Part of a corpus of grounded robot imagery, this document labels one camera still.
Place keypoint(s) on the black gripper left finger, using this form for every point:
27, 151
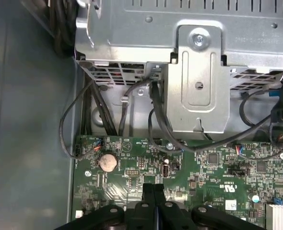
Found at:
146, 215

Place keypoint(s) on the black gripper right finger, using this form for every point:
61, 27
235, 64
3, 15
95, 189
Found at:
168, 215

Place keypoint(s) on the green motherboard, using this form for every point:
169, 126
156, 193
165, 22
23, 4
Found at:
122, 189

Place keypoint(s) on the internal USB port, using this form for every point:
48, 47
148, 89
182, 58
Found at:
165, 171

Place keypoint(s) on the silver coin cell battery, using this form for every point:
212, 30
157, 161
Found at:
107, 163

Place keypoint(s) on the small white connector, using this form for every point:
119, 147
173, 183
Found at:
79, 213

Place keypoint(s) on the black square chip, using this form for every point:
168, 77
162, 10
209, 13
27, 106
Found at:
261, 166
213, 158

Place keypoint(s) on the blue pin header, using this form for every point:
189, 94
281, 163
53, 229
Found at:
279, 200

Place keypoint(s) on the silver finned heatsink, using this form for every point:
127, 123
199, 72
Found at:
280, 215

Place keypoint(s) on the grey metal PC case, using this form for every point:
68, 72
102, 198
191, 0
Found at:
24, 119

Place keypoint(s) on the grey metal drive cage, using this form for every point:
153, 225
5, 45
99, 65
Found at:
156, 36

